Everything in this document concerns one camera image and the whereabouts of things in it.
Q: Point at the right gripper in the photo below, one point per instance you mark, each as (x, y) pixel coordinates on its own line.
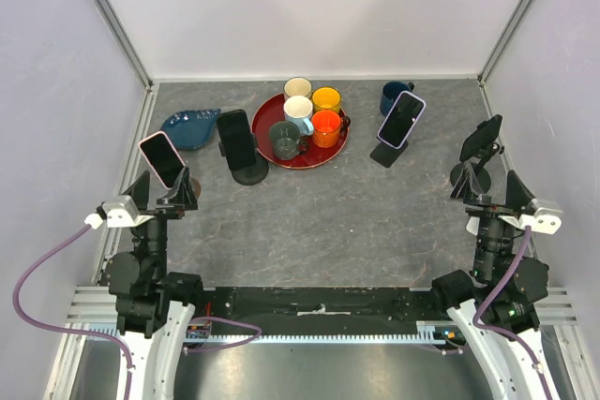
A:
(517, 195)

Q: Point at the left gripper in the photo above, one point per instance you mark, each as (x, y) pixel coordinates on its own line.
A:
(182, 199)

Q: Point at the black phone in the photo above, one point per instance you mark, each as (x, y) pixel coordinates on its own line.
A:
(236, 140)
(485, 135)

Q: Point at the black round-base phone stand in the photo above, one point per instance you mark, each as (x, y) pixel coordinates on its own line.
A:
(248, 174)

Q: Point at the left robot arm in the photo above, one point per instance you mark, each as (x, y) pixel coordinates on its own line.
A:
(153, 306)

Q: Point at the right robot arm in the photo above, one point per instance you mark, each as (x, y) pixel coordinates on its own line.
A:
(493, 304)

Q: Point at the pink-cased phone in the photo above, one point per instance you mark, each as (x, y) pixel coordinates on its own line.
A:
(162, 157)

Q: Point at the wooden-base phone stand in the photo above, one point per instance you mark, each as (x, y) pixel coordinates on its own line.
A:
(196, 188)

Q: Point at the black flat phone stand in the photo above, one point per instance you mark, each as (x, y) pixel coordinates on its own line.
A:
(386, 155)

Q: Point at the lilac-cased phone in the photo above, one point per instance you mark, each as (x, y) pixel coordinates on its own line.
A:
(401, 119)

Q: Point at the blue leaf-shaped dish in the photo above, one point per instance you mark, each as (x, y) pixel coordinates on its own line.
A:
(191, 129)

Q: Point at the grey mug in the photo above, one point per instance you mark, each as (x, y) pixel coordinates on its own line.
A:
(286, 141)

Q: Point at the red round tray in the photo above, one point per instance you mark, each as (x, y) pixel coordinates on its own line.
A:
(271, 112)

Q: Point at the dark blue mug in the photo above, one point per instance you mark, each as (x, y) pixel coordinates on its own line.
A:
(390, 93)

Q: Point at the light blue mug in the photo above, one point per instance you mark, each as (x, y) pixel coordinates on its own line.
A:
(299, 110)

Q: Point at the cream mug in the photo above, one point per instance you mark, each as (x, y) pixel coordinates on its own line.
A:
(297, 86)

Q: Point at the orange mug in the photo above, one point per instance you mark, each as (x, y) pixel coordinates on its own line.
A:
(327, 127)

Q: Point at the yellow mug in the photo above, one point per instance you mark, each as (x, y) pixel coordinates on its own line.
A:
(326, 99)

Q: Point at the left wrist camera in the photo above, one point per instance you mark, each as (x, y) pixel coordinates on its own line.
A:
(120, 212)

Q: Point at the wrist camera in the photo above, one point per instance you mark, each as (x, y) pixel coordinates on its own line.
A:
(120, 212)
(542, 216)

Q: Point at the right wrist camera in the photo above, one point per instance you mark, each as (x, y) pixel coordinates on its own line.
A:
(542, 216)

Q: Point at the grey cable duct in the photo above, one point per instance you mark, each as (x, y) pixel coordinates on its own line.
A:
(330, 329)

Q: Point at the black mounting base plate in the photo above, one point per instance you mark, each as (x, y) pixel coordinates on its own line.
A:
(256, 305)

